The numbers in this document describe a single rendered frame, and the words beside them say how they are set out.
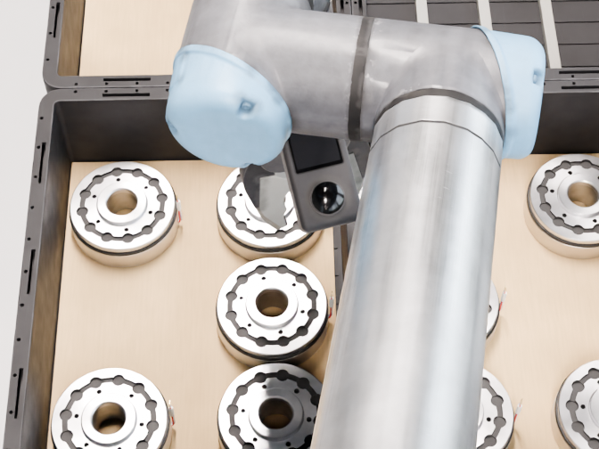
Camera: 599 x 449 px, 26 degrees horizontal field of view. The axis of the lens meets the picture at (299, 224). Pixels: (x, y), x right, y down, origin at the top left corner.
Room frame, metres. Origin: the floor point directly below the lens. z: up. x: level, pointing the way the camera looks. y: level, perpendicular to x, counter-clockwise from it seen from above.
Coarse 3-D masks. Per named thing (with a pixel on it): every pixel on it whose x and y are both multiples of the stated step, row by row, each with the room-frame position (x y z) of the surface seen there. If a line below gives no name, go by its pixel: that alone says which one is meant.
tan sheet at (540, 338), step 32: (512, 160) 0.74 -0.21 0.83; (544, 160) 0.74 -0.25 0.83; (512, 192) 0.70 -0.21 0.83; (512, 224) 0.67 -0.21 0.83; (512, 256) 0.63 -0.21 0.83; (544, 256) 0.63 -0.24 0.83; (512, 288) 0.60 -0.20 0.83; (544, 288) 0.60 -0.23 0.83; (576, 288) 0.60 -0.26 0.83; (512, 320) 0.56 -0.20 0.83; (544, 320) 0.56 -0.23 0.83; (576, 320) 0.56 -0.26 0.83; (512, 352) 0.53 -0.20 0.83; (544, 352) 0.53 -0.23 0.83; (576, 352) 0.53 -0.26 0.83; (512, 384) 0.50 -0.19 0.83; (544, 384) 0.50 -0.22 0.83; (544, 416) 0.46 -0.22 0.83; (512, 448) 0.43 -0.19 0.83; (544, 448) 0.43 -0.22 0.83
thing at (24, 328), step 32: (64, 96) 0.75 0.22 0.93; (96, 96) 0.75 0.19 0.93; (128, 96) 0.75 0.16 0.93; (160, 96) 0.75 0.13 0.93; (32, 192) 0.64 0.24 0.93; (32, 224) 0.60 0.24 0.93; (352, 224) 0.60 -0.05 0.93; (32, 256) 0.58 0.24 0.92; (32, 288) 0.54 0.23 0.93; (32, 320) 0.51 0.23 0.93
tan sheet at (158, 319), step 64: (192, 192) 0.70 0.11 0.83; (64, 256) 0.63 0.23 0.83; (192, 256) 0.63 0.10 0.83; (320, 256) 0.63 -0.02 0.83; (64, 320) 0.56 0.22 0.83; (128, 320) 0.56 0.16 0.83; (192, 320) 0.56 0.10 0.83; (64, 384) 0.50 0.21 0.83; (192, 384) 0.50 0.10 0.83; (192, 448) 0.43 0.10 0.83
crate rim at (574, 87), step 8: (576, 80) 0.77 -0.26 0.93; (584, 80) 0.77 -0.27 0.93; (592, 80) 0.77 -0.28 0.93; (544, 88) 0.76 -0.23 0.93; (552, 88) 0.76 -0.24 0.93; (560, 88) 0.76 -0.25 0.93; (568, 88) 0.76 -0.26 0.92; (576, 88) 0.76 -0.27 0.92; (584, 88) 0.77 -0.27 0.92; (592, 88) 0.77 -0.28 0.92; (544, 96) 0.75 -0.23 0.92
